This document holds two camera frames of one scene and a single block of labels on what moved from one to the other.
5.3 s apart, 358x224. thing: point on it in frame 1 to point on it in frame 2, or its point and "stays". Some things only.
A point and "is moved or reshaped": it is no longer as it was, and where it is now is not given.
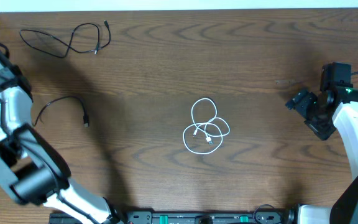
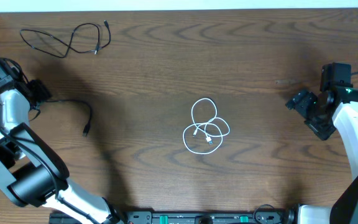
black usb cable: [86, 119] is moved or reshaped
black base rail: [235, 217] stays
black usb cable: [70, 40] stays
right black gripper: [304, 98] stays
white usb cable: [201, 124] to [209, 138]
